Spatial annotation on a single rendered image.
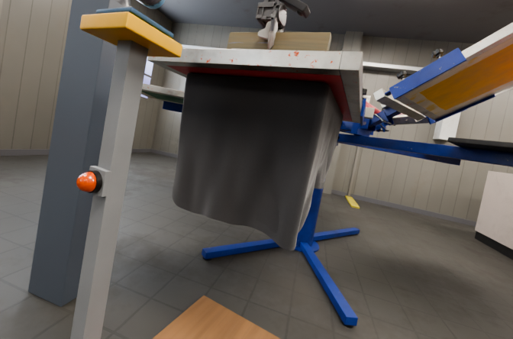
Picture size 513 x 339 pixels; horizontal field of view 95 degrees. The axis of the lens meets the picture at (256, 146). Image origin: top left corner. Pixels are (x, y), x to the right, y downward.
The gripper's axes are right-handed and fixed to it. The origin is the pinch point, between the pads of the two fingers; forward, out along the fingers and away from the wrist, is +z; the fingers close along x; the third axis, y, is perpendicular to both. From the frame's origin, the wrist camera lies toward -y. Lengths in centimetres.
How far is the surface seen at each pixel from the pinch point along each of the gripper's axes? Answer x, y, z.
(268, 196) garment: 12.9, -12.4, 45.3
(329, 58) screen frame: 24.0, -23.4, 11.4
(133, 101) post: 40.5, 9.7, 27.5
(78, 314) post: 43, 12, 72
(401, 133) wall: -413, -89, -24
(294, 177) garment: 14.8, -18.9, 38.2
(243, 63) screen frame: 23.9, -3.8, 13.4
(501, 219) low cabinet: -297, -194, 71
